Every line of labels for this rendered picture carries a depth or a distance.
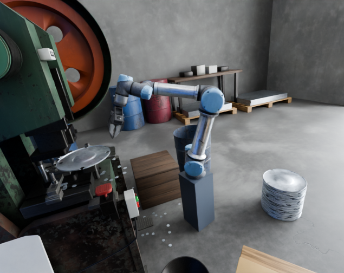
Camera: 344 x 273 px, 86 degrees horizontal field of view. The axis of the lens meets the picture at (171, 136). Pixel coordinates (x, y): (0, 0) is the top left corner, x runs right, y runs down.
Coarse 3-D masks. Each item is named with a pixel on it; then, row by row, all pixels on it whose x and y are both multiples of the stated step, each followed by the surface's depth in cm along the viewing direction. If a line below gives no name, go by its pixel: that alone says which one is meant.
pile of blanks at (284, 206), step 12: (264, 192) 148; (276, 192) 136; (288, 192) 132; (300, 192) 131; (264, 204) 150; (276, 204) 140; (288, 204) 136; (300, 204) 137; (276, 216) 144; (288, 216) 139
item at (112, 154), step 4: (112, 148) 114; (112, 152) 109; (108, 156) 105; (112, 156) 105; (96, 164) 109; (88, 168) 105; (92, 168) 105; (96, 168) 107; (100, 168) 115; (84, 172) 105; (88, 172) 105; (96, 172) 107; (100, 172) 110; (96, 176) 108
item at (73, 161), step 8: (72, 152) 115; (80, 152) 114; (88, 152) 111; (96, 152) 111; (104, 152) 110; (64, 160) 106; (72, 160) 104; (80, 160) 102; (88, 160) 102; (96, 160) 101; (64, 168) 97; (72, 168) 96
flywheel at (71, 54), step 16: (0, 0) 98; (16, 0) 100; (32, 0) 102; (48, 0) 104; (32, 16) 107; (48, 16) 109; (64, 16) 110; (80, 16) 111; (64, 32) 114; (80, 32) 116; (64, 48) 117; (80, 48) 119; (96, 48) 119; (64, 64) 120; (80, 64) 122; (96, 64) 122; (80, 80) 125; (96, 80) 125; (80, 96) 127
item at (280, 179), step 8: (264, 176) 150; (272, 176) 149; (280, 176) 147; (288, 176) 146; (296, 176) 146; (272, 184) 140; (280, 184) 139; (288, 184) 138; (296, 184) 137; (304, 184) 136
